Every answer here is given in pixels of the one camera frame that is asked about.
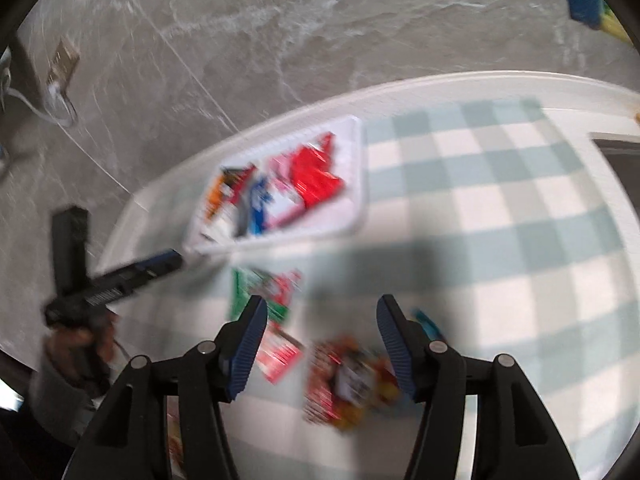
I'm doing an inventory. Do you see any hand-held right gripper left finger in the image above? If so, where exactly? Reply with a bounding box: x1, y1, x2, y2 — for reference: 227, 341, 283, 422
62, 294, 269, 480

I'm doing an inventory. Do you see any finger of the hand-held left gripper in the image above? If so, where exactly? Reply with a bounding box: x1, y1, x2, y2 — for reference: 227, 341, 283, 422
117, 250, 183, 294

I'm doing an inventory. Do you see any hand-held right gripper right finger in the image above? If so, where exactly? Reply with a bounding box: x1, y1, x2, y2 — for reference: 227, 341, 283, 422
375, 294, 586, 480

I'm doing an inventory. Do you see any small red white packet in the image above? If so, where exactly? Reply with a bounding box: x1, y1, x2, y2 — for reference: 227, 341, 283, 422
255, 320, 305, 385

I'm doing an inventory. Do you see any panda print snack packet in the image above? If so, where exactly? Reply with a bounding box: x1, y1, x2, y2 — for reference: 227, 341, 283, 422
330, 308, 446, 431

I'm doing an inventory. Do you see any green snack packet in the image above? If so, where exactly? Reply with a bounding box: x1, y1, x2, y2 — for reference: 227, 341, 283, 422
229, 266, 304, 322

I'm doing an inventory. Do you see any brown speckled snack packet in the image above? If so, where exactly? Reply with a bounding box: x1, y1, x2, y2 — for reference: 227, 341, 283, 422
303, 339, 346, 426

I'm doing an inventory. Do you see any orange snack packet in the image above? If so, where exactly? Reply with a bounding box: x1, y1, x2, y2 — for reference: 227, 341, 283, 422
204, 168, 239, 221

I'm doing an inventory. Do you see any blue snack packet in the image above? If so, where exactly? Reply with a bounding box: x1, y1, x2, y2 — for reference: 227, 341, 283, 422
247, 174, 274, 236

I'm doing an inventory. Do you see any pink cartoon snack packet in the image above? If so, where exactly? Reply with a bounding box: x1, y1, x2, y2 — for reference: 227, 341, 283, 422
267, 154, 309, 229

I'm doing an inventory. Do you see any large red snack packet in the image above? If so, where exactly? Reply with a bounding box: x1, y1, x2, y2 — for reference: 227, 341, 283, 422
289, 132, 347, 211

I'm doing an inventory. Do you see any white plastic tray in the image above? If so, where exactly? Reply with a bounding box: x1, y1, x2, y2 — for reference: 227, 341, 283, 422
182, 114, 369, 256

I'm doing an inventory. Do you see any person's left forearm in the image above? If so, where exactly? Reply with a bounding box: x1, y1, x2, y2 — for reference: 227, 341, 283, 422
27, 360, 101, 449

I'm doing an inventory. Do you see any person's left hand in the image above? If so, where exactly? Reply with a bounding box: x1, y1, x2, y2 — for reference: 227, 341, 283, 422
45, 312, 119, 392

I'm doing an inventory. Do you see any checked tablecloth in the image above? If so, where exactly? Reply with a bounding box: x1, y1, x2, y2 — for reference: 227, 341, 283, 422
214, 97, 640, 480

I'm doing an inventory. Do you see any steel sink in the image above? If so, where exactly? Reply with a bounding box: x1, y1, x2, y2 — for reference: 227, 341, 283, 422
589, 132, 640, 173

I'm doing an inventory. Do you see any brown wall socket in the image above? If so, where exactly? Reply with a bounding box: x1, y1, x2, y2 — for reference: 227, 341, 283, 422
47, 37, 81, 86

